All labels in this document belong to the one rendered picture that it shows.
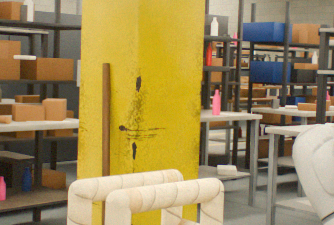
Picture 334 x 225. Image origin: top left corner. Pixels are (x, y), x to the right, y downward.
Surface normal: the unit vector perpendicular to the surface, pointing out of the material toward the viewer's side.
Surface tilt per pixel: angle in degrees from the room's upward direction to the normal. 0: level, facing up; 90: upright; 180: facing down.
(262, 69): 90
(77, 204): 90
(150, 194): 62
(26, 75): 90
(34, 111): 90
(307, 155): 81
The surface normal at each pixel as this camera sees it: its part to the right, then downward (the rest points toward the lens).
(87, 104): -0.73, 0.01
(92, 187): 0.61, -0.41
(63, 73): 0.64, 0.07
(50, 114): 0.05, 0.05
